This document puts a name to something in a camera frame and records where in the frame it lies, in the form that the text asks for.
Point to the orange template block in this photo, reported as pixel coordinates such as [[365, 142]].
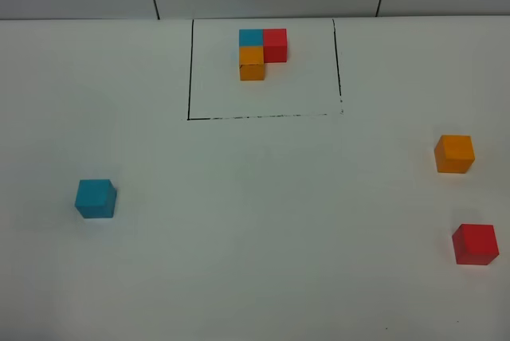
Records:
[[251, 63]]

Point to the red template block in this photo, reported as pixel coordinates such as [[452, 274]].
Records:
[[275, 45]]

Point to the blue template block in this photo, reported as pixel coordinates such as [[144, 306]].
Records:
[[250, 37]]

